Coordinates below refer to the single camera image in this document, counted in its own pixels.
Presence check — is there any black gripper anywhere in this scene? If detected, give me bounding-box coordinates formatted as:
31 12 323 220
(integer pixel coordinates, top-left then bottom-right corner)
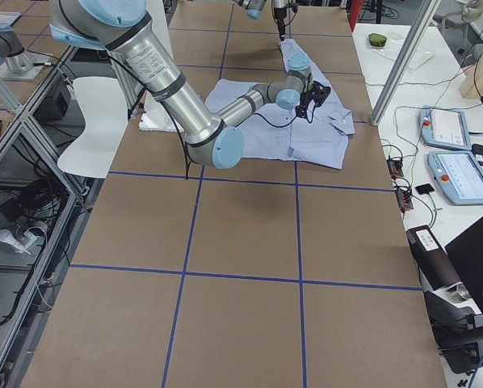
295 81 331 123
271 0 292 40

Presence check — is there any light blue striped shirt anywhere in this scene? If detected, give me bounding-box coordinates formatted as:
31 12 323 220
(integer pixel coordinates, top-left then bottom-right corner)
204 38 356 171

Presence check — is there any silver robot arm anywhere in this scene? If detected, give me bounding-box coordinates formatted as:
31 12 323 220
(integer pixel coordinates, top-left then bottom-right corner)
49 1 330 169
232 0 297 41

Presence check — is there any green object on table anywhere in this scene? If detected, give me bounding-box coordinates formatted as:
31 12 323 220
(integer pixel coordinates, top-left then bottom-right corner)
367 32 388 49

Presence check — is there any far teach pendant tablet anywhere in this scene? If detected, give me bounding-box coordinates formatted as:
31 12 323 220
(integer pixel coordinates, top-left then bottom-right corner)
418 106 472 151

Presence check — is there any teach pendant tablet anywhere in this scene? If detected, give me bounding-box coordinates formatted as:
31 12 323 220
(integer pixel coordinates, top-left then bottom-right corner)
418 106 472 151
426 150 483 205

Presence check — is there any near teach pendant tablet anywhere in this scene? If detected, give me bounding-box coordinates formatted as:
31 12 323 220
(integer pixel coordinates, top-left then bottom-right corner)
426 150 483 205

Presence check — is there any white plastic chair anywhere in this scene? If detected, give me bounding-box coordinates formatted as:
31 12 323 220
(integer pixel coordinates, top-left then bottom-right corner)
57 76 128 179

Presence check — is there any black box with label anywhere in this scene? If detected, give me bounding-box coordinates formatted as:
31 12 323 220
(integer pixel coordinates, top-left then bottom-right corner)
406 225 461 290

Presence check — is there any black monitor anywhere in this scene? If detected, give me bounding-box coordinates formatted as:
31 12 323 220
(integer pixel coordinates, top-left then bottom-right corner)
446 217 483 314

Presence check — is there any grey aluminium frame post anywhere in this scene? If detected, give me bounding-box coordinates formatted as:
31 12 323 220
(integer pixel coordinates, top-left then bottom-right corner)
370 0 440 126

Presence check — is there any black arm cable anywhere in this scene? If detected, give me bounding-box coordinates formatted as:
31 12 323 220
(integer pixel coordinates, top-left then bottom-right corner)
103 52 303 181

